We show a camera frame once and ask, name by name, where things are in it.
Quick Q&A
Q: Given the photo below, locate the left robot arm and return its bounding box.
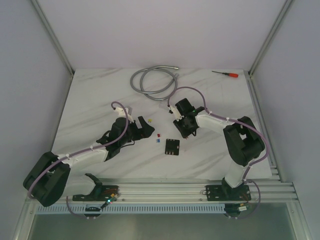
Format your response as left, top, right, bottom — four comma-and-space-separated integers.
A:
22, 116, 155, 207

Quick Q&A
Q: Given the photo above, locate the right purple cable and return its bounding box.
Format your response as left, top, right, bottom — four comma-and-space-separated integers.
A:
166, 86, 270, 220

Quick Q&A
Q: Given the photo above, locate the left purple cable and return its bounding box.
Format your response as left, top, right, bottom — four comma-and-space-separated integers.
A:
27, 101, 131, 221

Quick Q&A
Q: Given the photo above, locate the aluminium rail frame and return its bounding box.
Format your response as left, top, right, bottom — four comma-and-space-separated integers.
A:
24, 177, 300, 207

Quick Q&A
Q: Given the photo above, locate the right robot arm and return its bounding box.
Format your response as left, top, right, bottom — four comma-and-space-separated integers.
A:
169, 98, 266, 200

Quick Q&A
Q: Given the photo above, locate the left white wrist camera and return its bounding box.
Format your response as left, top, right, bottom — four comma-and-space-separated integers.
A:
113, 106, 134, 123

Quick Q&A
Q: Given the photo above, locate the black fuse box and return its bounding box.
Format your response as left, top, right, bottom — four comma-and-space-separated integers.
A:
164, 138, 180, 156

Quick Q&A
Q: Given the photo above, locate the red handled screwdriver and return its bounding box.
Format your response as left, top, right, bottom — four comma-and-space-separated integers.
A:
212, 70, 239, 78

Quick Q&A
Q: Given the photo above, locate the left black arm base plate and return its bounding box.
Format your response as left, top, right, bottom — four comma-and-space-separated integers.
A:
72, 185, 119, 202

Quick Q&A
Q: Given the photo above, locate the perforated cable duct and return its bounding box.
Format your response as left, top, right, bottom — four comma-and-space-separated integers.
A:
34, 204, 251, 215

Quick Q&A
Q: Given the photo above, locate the purple cable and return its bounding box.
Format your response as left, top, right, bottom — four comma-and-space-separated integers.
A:
166, 86, 270, 220
27, 101, 131, 221

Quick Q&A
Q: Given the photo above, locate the clear plastic fuse box cover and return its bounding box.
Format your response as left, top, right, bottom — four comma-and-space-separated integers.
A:
158, 100, 170, 112

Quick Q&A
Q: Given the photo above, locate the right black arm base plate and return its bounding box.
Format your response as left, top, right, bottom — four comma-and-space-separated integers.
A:
205, 184, 252, 202

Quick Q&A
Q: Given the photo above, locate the grey coiled metal hose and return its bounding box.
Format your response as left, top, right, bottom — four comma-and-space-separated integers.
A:
129, 65, 180, 102

